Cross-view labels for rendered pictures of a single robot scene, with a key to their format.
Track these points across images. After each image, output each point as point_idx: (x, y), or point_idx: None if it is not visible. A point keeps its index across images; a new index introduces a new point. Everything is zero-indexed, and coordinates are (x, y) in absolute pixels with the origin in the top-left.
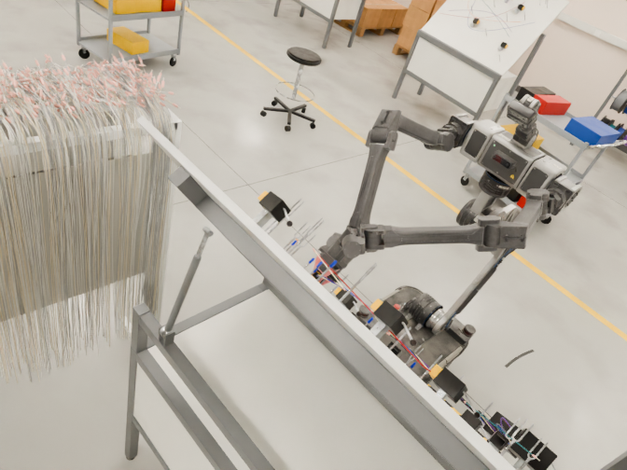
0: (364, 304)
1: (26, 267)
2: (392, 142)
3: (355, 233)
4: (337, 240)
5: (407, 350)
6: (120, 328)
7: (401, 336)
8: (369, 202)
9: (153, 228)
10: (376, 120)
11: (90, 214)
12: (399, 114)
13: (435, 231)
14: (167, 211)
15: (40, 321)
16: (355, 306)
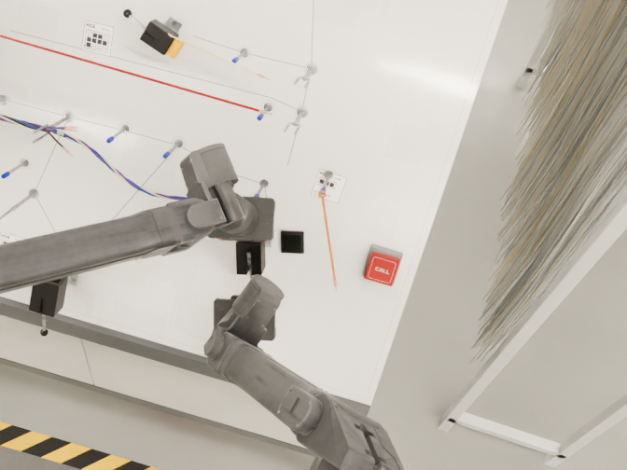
0: (129, 72)
1: (591, 61)
2: (295, 400)
3: (223, 192)
4: (251, 205)
5: (28, 43)
6: (494, 288)
7: (45, 126)
8: (252, 370)
9: (564, 216)
10: (392, 446)
11: (606, 84)
12: (337, 456)
13: (53, 234)
14: (583, 246)
15: (546, 145)
16: (137, 20)
